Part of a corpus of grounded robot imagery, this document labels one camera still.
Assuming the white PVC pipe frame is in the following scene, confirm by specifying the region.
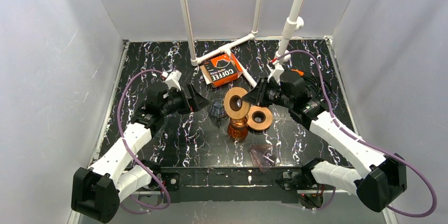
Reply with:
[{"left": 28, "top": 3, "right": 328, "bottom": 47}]
[{"left": 175, "top": 0, "right": 324, "bottom": 88}]

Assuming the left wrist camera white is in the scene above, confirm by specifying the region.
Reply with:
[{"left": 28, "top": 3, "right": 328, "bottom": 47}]
[{"left": 162, "top": 70, "right": 182, "bottom": 91}]

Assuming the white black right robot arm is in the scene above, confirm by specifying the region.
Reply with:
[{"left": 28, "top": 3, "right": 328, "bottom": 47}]
[{"left": 242, "top": 71, "right": 407, "bottom": 212}]

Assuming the wooden ring dripper holder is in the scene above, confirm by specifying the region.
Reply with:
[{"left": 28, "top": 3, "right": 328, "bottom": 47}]
[{"left": 223, "top": 87, "right": 250, "bottom": 119}]

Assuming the clear glass ribbed dripper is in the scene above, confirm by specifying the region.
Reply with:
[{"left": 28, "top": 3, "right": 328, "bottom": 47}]
[{"left": 208, "top": 92, "right": 227, "bottom": 127}]

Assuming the pink translucent plastic dripper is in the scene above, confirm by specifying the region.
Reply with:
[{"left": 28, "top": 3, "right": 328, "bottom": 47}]
[{"left": 248, "top": 145, "right": 277, "bottom": 172}]

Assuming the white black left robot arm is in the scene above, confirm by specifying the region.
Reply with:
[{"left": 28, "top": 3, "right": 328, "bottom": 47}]
[{"left": 71, "top": 82, "right": 210, "bottom": 223}]

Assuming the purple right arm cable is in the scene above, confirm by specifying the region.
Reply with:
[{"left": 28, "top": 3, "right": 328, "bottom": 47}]
[{"left": 276, "top": 50, "right": 438, "bottom": 219}]

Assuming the black cable bundle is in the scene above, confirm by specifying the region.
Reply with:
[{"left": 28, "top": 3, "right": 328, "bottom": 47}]
[{"left": 297, "top": 72, "right": 333, "bottom": 102}]

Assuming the amber glass server pitcher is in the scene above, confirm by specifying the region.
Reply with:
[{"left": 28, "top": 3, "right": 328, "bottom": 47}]
[{"left": 228, "top": 116, "right": 248, "bottom": 141}]

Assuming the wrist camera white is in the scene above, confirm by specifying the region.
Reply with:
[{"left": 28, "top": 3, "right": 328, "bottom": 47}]
[
  {"left": 267, "top": 61, "right": 284, "bottom": 84},
  {"left": 162, "top": 70, "right": 182, "bottom": 91}
]

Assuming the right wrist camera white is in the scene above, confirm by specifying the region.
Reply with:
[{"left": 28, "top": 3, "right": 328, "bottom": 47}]
[{"left": 267, "top": 61, "right": 284, "bottom": 84}]

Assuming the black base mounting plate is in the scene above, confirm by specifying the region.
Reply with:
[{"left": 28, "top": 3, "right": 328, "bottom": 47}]
[{"left": 156, "top": 167, "right": 328, "bottom": 208}]

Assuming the orange coffee filter box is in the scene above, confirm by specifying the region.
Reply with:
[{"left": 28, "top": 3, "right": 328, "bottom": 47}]
[{"left": 200, "top": 53, "right": 242, "bottom": 88}]

